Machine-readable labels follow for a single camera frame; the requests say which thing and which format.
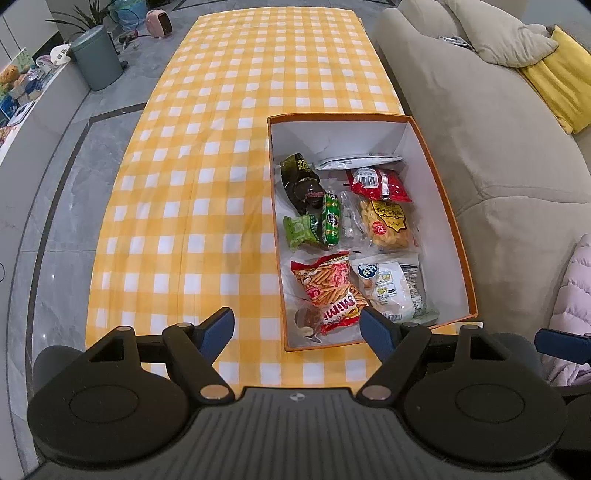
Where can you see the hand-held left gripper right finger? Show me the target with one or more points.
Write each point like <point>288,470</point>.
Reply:
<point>378,332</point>

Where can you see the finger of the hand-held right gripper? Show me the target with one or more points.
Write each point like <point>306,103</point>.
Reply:
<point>568,344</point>

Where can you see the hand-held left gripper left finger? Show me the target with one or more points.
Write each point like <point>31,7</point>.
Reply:
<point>214,330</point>

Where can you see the white speckled snack packet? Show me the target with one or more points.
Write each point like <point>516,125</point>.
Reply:
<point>392,286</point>

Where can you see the orange stick snack bag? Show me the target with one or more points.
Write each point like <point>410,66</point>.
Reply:
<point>328,286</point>

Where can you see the clear packet of brown cakes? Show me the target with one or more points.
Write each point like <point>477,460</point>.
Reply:
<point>307,318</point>

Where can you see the yellow waffle snack packet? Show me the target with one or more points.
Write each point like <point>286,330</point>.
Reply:
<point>385,224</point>

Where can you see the orange cardboard box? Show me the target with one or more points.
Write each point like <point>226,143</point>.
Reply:
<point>429,230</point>

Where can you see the clear packet of white balls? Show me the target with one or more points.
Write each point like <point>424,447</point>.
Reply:
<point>349,221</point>

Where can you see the green tube snack packet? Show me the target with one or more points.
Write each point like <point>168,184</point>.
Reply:
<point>331,217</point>

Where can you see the light green snack packet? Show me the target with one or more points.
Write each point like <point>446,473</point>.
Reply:
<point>300,230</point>

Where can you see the red snack packet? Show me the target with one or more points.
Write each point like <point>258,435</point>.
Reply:
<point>378,182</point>

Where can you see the long white snack packet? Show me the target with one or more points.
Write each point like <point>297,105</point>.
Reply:
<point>355,162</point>

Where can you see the dark green snack packet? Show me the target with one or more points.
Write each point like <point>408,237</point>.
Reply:
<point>295,170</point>

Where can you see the yellow checked tablecloth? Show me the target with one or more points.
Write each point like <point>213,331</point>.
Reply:
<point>207,184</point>

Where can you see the beige sofa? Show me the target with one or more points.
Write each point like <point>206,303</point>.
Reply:
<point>485,138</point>

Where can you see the yellow cushion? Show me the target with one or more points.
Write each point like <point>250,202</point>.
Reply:
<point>561,78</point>

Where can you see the white low cabinet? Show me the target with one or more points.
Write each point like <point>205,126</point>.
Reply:
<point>51,106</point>

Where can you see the snack packs on cabinet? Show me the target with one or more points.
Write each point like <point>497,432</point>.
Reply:
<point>7,136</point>

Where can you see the small white box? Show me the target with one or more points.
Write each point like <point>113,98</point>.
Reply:
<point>22,112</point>

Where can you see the grey trash bin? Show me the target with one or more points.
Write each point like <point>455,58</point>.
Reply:
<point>97,60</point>

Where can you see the small items on sofa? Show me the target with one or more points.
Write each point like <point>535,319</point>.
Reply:
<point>455,42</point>

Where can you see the pink heater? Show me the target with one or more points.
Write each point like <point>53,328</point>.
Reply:
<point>159,23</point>

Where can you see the white cap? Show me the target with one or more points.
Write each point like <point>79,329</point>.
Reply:
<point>60,53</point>

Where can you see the grey cushion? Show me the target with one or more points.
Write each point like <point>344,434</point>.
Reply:
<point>498,32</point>

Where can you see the picture card with bears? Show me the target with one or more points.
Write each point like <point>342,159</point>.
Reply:
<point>16,76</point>

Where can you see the blue water bottle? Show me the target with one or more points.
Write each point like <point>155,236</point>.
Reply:
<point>129,11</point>

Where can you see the green potted plant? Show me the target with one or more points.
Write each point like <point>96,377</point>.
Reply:
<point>83,14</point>

